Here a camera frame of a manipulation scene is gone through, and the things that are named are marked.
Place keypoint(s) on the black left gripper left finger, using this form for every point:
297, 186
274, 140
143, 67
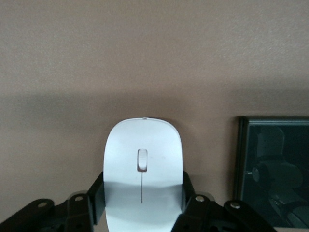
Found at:
60, 217

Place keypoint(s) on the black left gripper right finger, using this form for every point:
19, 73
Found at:
212, 217

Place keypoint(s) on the black phone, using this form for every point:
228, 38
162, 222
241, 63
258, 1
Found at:
272, 174

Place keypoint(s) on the white computer mouse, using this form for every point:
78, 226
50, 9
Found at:
144, 140

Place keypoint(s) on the brown table cover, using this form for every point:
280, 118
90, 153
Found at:
154, 48

